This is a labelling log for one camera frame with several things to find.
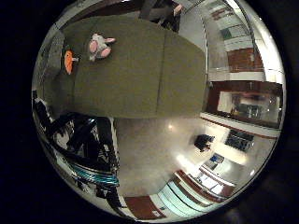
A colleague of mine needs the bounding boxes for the black chair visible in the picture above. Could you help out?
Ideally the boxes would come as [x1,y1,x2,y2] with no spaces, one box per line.
[193,133,216,153]

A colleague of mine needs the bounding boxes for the grey fabric container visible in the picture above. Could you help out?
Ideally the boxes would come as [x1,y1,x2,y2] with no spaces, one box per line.
[40,29,66,82]

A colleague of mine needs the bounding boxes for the person in dark jacket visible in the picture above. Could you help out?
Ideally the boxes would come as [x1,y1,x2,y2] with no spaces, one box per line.
[138,0,185,34]

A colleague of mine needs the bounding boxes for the grey plush mouse pink ears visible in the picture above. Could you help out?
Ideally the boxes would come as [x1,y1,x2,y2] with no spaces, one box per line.
[88,32,117,63]

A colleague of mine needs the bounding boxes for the olive green table cloth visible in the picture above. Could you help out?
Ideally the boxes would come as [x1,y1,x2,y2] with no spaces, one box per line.
[43,15,208,119]

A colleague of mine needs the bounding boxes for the orange carrot plush toy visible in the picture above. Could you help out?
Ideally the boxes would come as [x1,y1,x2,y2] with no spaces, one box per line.
[64,49,79,76]

